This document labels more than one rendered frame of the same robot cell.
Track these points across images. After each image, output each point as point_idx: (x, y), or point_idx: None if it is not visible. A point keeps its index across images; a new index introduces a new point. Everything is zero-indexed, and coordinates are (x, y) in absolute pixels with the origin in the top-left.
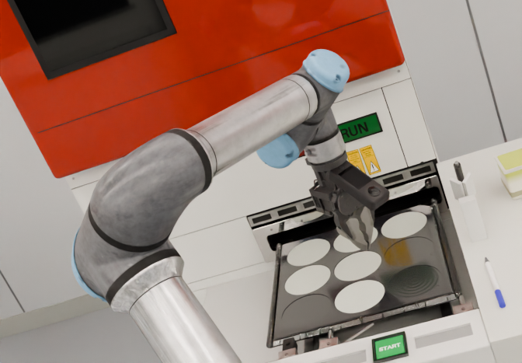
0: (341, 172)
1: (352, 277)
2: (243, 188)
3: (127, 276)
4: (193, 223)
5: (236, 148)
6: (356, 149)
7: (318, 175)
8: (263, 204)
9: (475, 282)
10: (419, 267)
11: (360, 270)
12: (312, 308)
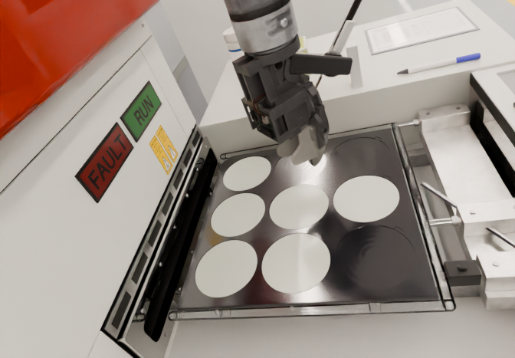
0: (296, 53)
1: (319, 208)
2: (74, 281)
3: None
4: None
5: None
6: (154, 136)
7: (270, 81)
8: (111, 284)
9: (431, 75)
10: (335, 153)
11: (310, 201)
12: (370, 247)
